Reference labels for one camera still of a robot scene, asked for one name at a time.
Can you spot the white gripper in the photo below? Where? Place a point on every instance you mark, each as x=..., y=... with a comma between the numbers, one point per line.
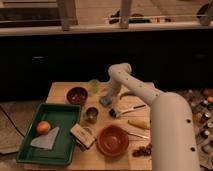
x=112, y=90

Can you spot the blue sponge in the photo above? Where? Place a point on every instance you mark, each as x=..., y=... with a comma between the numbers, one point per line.
x=105, y=101

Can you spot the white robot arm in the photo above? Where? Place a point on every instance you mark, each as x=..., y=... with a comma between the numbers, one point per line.
x=172, y=132

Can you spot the dark maroon bowl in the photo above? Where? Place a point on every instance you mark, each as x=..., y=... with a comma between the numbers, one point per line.
x=77, y=96

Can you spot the orange-red bowl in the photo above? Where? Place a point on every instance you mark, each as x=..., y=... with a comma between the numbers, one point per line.
x=112, y=141

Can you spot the green plastic cup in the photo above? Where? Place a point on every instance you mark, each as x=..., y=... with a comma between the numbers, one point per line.
x=94, y=86

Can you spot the metal cup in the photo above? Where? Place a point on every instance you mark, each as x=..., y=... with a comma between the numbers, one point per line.
x=91, y=114

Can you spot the metal knife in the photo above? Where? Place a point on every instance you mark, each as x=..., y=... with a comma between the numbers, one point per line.
x=137, y=135

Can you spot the green plastic tray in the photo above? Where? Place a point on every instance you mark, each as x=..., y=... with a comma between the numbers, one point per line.
x=57, y=146

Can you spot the wooden block brush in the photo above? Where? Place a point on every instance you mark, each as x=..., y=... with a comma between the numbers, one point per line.
x=82, y=136

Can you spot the bunch of dark grapes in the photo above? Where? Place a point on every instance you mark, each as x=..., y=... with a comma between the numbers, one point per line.
x=142, y=151

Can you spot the red peach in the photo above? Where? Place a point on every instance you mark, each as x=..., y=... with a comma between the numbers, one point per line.
x=43, y=127

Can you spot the grey folded cloth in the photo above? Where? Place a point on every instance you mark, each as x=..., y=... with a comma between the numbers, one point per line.
x=46, y=141

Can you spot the spice jar with black cap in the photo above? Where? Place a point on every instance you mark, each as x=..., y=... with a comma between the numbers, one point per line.
x=205, y=133

